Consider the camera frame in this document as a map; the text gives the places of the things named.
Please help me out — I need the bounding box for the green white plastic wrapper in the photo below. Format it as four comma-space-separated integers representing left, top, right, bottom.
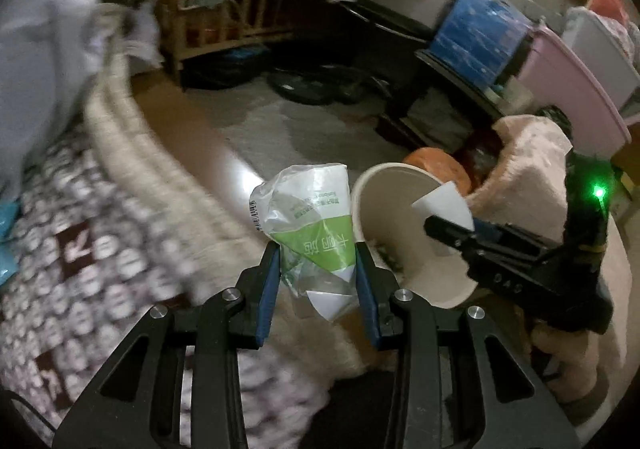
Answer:
250, 163, 357, 322

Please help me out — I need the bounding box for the white trash bucket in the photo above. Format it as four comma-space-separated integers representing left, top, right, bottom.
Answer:
352, 163, 477, 309

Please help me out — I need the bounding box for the pink fleece sleeve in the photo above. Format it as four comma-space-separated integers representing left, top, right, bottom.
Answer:
466, 115, 632, 403

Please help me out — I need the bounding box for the orange plastic stool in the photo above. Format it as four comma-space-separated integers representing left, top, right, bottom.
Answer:
402, 146, 473, 196

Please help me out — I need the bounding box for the pink storage bin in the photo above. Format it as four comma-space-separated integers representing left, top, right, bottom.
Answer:
518, 25, 631, 160

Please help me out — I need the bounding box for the blue storage box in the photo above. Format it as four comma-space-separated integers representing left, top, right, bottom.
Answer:
428, 0, 532, 90

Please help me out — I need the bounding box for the cream fleece blanket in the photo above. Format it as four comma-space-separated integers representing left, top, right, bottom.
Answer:
84, 5, 363, 382

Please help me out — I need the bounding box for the wooden baby crib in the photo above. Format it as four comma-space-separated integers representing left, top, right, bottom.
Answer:
159, 0, 331, 80

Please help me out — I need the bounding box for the light blue duvet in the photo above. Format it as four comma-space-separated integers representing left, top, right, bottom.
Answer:
1, 0, 102, 202

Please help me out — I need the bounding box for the wooden bed frame edge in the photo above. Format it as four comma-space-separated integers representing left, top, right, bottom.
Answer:
130, 70, 262, 233

